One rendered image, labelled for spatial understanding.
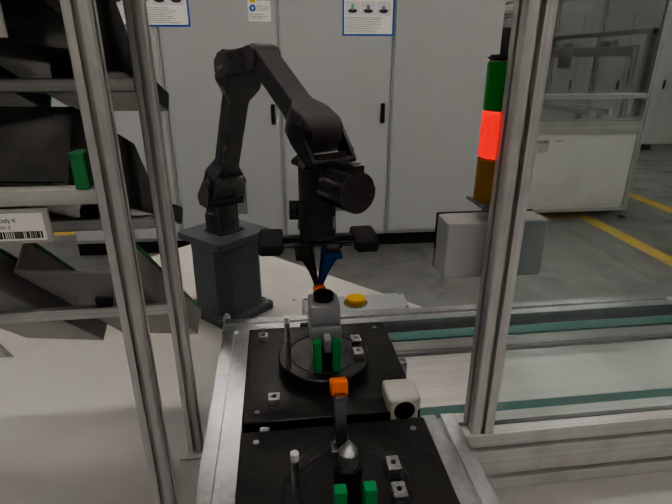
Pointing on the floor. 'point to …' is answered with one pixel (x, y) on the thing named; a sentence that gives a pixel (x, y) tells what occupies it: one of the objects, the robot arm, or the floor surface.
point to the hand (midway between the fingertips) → (318, 270)
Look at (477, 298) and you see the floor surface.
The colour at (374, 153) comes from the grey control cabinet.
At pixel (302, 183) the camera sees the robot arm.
